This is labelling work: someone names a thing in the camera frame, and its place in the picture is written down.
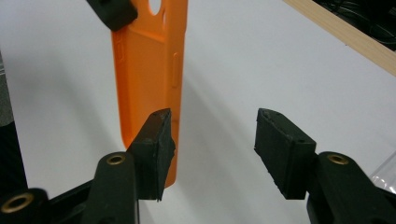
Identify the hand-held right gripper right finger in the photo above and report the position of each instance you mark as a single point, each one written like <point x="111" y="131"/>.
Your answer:
<point x="283" y="155"/>

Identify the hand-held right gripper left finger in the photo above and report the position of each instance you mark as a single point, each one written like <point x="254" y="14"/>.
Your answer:
<point x="154" y="155"/>

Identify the orange phone case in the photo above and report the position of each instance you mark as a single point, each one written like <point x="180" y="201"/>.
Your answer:
<point x="149" y="77"/>

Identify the clear plastic storage box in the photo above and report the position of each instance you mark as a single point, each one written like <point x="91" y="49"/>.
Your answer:
<point x="386" y="174"/>

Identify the grey and black stand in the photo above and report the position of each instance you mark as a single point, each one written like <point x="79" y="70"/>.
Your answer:
<point x="9" y="149"/>

